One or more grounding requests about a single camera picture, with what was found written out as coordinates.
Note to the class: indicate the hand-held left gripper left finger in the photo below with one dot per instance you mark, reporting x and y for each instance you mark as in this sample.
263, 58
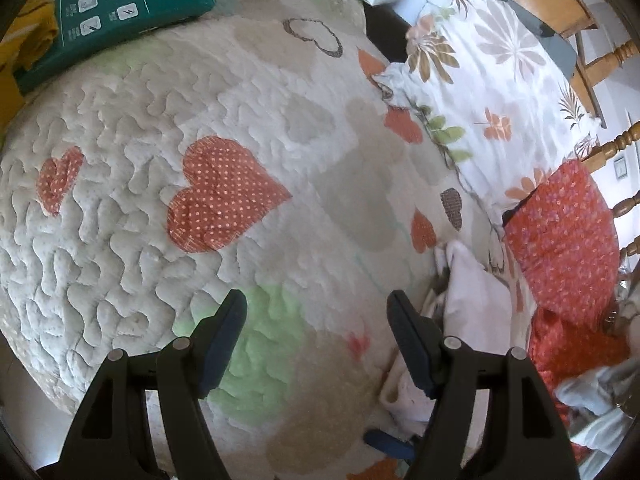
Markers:
220, 340

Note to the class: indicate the small white garment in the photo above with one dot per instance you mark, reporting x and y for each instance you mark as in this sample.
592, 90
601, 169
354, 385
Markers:
475, 305

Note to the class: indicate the pale white cloth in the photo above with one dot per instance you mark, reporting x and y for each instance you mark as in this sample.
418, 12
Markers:
600, 400

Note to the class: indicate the mustard striped garment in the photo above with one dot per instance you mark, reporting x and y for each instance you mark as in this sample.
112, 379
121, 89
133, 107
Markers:
27, 35

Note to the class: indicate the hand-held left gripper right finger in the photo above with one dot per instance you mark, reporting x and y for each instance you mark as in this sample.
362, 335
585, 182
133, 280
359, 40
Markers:
412, 340

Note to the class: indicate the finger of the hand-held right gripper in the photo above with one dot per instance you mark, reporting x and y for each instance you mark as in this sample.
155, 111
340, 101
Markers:
387, 442

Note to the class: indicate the heart patterned quilt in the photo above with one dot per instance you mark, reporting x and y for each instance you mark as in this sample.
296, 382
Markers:
225, 185

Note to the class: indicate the grey flat board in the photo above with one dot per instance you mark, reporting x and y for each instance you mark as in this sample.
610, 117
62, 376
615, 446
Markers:
547, 25

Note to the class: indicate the red floral cloth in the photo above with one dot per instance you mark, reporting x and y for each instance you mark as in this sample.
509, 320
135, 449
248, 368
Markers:
570, 260

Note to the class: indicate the wooden chair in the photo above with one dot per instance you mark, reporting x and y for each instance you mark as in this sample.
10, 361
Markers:
595, 60

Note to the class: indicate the floral white pillow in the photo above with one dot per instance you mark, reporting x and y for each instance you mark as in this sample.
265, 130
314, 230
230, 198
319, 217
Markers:
495, 85

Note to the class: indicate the green package with white icons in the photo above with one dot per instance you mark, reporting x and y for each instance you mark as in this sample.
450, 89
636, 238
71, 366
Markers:
110, 10

